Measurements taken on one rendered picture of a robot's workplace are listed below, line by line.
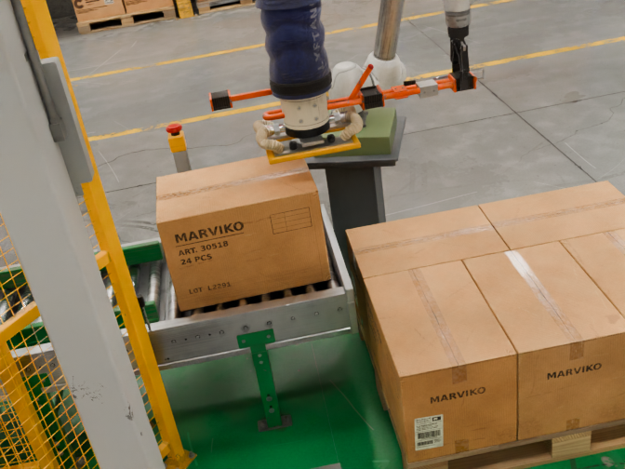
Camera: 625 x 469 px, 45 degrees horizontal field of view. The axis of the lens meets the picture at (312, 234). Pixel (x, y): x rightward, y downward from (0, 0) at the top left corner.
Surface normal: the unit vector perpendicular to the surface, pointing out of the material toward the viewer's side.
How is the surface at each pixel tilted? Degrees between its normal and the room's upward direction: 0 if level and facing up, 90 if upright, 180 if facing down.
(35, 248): 90
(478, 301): 0
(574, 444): 90
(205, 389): 0
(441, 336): 0
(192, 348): 90
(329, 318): 90
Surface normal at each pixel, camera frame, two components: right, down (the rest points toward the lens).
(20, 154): 0.14, 0.48
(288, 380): -0.13, -0.85
